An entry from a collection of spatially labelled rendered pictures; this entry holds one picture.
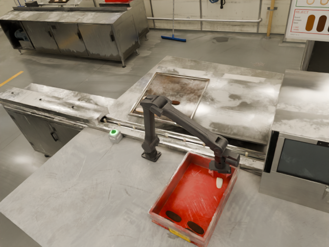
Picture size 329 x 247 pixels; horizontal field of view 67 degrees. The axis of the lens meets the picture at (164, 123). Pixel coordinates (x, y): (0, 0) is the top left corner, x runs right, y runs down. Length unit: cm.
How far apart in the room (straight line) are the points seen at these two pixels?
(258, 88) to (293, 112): 76
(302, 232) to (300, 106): 61
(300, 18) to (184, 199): 137
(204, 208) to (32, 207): 105
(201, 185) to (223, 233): 29
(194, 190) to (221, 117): 58
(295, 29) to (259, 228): 130
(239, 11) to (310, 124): 410
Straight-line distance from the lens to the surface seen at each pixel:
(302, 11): 194
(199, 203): 146
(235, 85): 202
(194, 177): 155
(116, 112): 216
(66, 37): 514
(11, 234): 291
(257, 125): 176
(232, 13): 519
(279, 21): 512
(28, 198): 186
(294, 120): 123
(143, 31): 531
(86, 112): 211
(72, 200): 168
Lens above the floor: 209
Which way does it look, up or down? 41 degrees down
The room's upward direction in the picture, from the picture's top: 11 degrees counter-clockwise
